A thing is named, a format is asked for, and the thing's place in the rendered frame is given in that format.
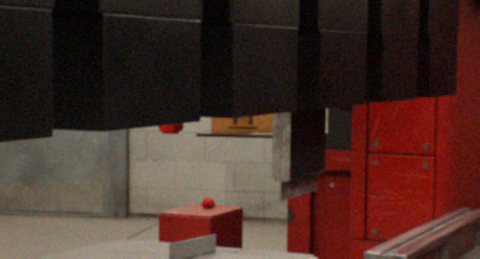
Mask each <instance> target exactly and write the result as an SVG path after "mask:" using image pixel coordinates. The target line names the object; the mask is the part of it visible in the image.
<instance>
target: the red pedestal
mask: <svg viewBox="0 0 480 259"><path fill-rule="evenodd" d="M214 234H216V247H221V248H233V249H243V208H242V207H239V206H216V203H215V201H214V200H213V199H212V198H205V199H203V200H202V204H201V205H197V204H192V205H188V206H181V207H177V208H172V209H168V211H164V212H159V214H158V241H163V243H169V242H176V241H182V240H187V239H191V238H196V237H201V236H210V235H214Z"/></svg>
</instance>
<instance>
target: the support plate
mask: <svg viewBox="0 0 480 259"><path fill-rule="evenodd" d="M169 244H172V242H169V243H163V241H152V240H139V239H127V238H115V239H112V240H108V242H104V243H99V244H97V245H93V246H89V247H85V248H81V249H78V250H75V251H67V252H64V253H60V254H56V255H55V256H52V257H49V258H45V259H169ZM240 250H243V249H233V248H221V247H216V251H222V252H230V253H233V252H236V251H240ZM237 253H238V254H246V255H253V256H261V257H269V258H277V259H308V258H309V257H314V255H313V254H302V253H289V252H279V251H255V250H244V251H240V252H237Z"/></svg>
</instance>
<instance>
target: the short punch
mask: <svg viewBox="0 0 480 259"><path fill-rule="evenodd" d="M325 153H326V109H297V111H296V112H288V113H287V114H272V179H273V180H275V181H277V182H280V192H279V201H283V200H287V199H291V198H294V197H297V196H301V194H304V193H309V192H312V191H315V190H317V177H318V174H320V173H322V172H324V171H325Z"/></svg>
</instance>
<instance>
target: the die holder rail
mask: <svg viewBox="0 0 480 259"><path fill-rule="evenodd" d="M478 246H480V208H478V209H472V208H471V207H458V208H456V209H454V211H451V212H448V213H446V214H444V215H442V216H440V217H439V218H437V219H434V220H432V221H428V222H426V223H424V224H422V225H419V226H417V228H415V229H412V230H411V231H409V232H407V233H405V234H402V235H400V236H396V237H394V238H392V239H390V240H387V241H385V242H383V243H382V245H379V246H377V247H375V248H373V249H370V250H368V251H365V252H364V259H459V257H460V256H462V255H464V254H465V253H468V252H469V251H471V250H473V249H475V248H476V247H478Z"/></svg>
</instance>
